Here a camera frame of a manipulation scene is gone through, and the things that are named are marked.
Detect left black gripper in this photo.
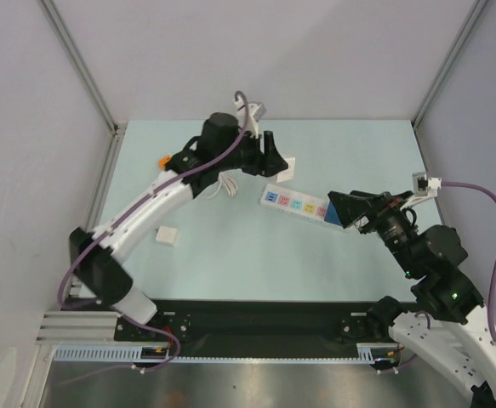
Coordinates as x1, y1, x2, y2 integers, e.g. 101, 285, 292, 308
216, 127, 287, 179

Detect white square socket adapter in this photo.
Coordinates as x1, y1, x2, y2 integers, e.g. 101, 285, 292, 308
273, 157, 296, 184

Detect blue cube plug adapter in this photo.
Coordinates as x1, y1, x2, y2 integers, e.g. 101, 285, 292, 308
324, 202, 342, 226

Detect white colourful power strip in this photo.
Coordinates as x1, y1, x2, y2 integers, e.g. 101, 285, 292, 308
259, 184, 355, 232

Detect white cord of orange strip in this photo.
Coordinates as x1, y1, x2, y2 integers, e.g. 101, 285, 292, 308
207, 172, 238, 200

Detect orange power strip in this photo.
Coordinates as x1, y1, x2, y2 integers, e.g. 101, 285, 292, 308
158, 156, 171, 170

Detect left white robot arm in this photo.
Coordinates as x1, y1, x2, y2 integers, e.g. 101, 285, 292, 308
69, 113, 288, 340

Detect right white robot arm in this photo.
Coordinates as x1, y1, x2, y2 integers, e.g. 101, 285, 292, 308
328, 181, 496, 407

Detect small white adapter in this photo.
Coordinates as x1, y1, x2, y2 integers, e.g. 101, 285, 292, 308
155, 225, 179, 247

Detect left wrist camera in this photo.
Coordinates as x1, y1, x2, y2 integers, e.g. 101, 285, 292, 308
234, 99, 266, 139

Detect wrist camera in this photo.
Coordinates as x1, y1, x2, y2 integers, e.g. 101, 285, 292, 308
234, 99, 266, 139
412, 172, 442, 199

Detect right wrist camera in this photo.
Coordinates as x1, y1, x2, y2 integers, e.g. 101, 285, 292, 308
412, 172, 442, 199

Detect white slotted cable duct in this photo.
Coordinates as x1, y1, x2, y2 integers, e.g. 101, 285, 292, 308
53, 343, 401, 365

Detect left aluminium frame post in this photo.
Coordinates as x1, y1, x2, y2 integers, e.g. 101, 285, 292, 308
37, 0, 128, 137

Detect aluminium frame post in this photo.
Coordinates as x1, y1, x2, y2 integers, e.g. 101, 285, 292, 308
37, 0, 128, 137
411, 0, 492, 132

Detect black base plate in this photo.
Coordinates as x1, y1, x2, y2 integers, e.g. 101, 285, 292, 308
62, 298, 406, 358

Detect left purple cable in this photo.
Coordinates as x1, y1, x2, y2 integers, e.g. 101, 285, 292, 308
56, 90, 251, 311

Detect right aluminium frame post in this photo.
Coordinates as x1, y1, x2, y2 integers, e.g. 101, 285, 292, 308
411, 0, 492, 132

